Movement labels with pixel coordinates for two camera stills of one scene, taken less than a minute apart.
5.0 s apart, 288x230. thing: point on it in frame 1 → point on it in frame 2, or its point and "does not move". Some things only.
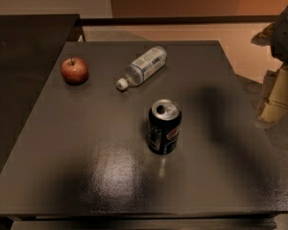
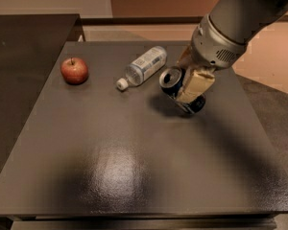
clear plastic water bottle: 143,67 does not move
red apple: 74,71 does not move
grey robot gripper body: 285,37 → 214,47
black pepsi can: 164,119 → 171,80
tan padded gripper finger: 265,37 → 185,58
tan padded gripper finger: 279,93 → 196,83
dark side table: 24,51 does not move
